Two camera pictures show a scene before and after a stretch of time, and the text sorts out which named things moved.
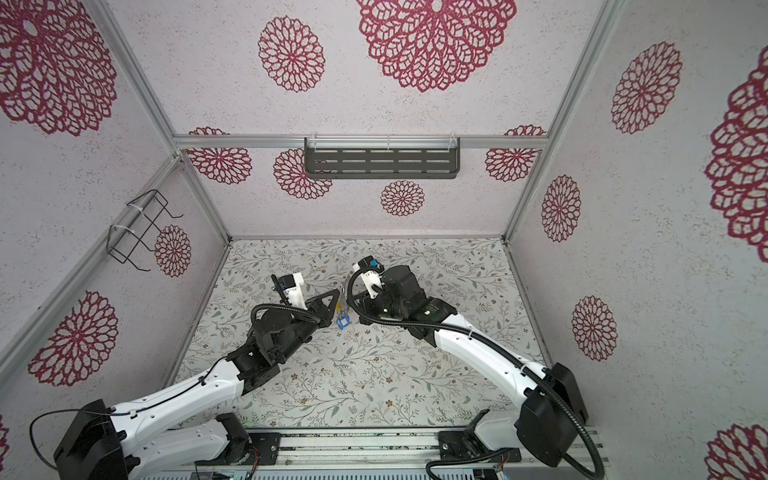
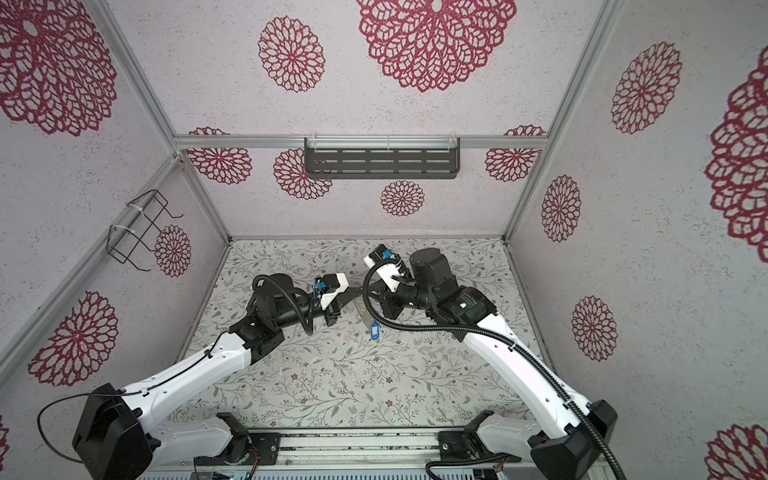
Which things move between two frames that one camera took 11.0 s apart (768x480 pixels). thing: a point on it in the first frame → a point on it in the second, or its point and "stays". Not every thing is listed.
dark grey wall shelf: (382, 159) stays
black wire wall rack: (137, 226) stays
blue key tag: (343, 322) → (375, 330)
